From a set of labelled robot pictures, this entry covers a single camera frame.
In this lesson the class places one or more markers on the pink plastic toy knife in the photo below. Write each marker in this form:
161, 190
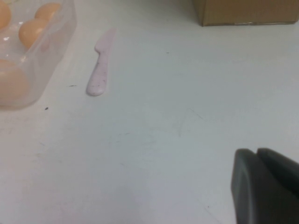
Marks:
100, 67

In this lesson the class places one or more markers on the brown cardboard box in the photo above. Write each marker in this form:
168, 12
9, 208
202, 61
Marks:
243, 10

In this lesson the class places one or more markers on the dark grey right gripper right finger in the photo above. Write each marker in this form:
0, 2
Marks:
282, 165

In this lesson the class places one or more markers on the transparent plastic egg box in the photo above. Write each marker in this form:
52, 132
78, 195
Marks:
51, 53

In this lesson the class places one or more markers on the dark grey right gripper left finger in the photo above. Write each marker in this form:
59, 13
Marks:
254, 193

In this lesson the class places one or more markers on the tan plastic egg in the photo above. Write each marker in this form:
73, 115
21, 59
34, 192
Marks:
11, 84
4, 15
31, 32
47, 10

